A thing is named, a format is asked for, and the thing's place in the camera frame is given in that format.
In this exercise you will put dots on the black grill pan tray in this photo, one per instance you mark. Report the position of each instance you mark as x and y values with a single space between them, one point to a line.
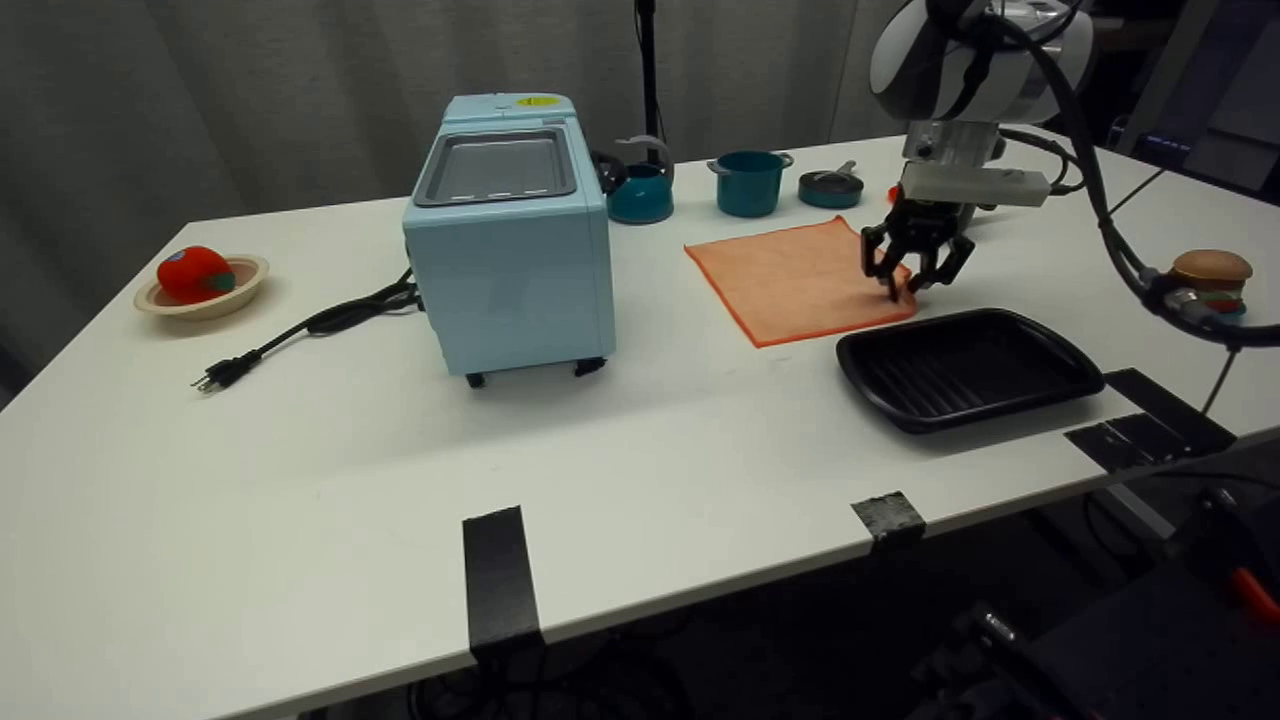
960 371

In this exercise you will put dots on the small black tape patch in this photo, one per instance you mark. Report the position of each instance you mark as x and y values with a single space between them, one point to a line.
890 516

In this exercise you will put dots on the black tape strip front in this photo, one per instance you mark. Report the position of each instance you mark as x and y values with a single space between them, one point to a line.
496 581

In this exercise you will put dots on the teal pot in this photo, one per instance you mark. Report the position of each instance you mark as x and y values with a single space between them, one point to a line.
748 180

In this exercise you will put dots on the black tape strip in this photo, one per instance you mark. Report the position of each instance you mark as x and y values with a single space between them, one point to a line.
496 581
1164 426

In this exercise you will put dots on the black tape square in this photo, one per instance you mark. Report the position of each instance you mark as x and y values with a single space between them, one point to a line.
1126 441

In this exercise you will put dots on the teal kettle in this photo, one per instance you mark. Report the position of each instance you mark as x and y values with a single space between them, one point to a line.
636 195

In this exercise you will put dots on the toy burger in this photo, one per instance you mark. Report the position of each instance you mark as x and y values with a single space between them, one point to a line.
1215 279

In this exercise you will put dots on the red toy tomato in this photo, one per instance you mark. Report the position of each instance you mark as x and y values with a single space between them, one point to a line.
192 272

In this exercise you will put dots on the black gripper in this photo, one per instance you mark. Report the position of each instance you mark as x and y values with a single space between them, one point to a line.
928 229

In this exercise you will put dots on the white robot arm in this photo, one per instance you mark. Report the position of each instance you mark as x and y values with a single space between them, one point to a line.
958 73

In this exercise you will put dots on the beige bowl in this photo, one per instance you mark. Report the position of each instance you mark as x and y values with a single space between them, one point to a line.
248 283

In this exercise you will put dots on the light blue toaster oven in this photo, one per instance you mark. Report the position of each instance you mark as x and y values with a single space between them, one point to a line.
511 239

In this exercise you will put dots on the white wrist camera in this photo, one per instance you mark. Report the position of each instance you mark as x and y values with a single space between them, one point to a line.
937 180

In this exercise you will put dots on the black tripod pole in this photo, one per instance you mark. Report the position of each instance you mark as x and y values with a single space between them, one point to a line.
647 47

